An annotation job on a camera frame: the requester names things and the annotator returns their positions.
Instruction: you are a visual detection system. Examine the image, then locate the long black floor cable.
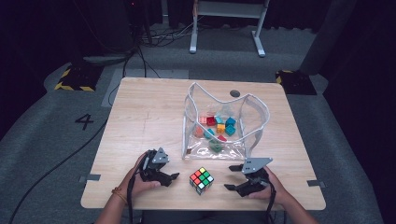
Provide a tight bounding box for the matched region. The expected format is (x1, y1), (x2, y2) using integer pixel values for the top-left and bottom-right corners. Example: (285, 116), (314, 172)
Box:
(8, 119), (108, 224)

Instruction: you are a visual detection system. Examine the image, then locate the right hand-held gripper cable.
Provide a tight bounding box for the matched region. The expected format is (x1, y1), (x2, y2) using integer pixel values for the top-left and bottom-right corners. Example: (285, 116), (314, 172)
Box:
(264, 181), (278, 224)

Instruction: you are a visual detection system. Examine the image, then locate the grey round stand base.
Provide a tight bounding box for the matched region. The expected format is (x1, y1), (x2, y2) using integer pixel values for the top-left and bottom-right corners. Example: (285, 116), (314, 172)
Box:
(82, 53), (135, 67)

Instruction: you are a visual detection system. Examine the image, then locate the multicoloured puzzle cube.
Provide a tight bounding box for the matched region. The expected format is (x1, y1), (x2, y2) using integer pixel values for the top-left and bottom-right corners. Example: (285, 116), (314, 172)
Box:
(189, 166), (215, 196)

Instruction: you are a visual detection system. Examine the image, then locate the green building brick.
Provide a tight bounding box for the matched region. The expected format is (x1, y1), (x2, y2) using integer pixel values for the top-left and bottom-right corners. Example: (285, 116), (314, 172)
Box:
(208, 138), (223, 153)

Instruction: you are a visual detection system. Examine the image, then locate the clear plastic zipper bag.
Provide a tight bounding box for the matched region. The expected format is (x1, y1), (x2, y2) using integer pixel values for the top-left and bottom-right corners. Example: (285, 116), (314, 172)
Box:
(181, 81), (271, 162)

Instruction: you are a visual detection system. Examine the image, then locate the grey padded column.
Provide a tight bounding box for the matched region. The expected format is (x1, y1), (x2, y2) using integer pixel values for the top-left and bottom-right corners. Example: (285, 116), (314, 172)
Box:
(298, 0), (358, 76)

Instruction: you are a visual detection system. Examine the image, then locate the person's left hand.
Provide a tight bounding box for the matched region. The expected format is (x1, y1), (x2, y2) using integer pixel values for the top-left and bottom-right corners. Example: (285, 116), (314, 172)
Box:
(120, 152), (163, 198)

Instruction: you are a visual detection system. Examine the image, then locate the black yellow striped base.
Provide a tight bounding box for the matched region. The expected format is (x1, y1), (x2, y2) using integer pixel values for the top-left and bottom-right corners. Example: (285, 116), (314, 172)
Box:
(54, 63), (106, 92)
(275, 69), (318, 96)

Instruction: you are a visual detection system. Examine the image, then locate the person's right hand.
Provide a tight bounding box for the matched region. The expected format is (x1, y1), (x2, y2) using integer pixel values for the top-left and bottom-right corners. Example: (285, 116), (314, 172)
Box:
(247, 167), (293, 206)

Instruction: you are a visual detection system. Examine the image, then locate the white metal stand frame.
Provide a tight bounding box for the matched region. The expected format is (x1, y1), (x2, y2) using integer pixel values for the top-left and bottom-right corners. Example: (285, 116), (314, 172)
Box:
(189, 0), (271, 58)

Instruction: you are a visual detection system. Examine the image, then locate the left hand-held gripper cable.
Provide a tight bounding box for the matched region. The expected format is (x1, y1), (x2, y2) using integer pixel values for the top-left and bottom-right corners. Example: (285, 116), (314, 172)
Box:
(126, 155), (148, 224)

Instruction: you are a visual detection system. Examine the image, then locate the hand-held gripper cable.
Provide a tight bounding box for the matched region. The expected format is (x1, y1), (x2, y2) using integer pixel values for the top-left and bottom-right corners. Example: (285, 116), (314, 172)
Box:
(264, 181), (278, 224)
(126, 155), (148, 224)

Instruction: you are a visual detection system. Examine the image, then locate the black cable bundle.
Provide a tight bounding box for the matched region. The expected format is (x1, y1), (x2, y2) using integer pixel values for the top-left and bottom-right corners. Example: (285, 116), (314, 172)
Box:
(136, 21), (195, 49)

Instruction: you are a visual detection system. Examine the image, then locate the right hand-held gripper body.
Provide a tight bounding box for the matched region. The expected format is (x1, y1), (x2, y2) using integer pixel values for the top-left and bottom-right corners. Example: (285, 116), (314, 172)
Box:
(237, 157), (274, 198)

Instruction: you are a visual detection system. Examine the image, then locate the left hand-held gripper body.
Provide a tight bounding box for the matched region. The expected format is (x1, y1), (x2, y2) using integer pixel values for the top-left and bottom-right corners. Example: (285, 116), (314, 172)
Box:
(138, 146), (171, 185)

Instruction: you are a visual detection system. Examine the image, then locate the grey tape strip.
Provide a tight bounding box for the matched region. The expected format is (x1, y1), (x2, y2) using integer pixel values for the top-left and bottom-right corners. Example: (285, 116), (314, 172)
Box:
(78, 174), (102, 184)
(306, 179), (326, 189)

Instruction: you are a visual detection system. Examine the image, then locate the orange bracelet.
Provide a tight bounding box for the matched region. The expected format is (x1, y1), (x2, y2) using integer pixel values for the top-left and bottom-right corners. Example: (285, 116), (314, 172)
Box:
(111, 186), (129, 205)

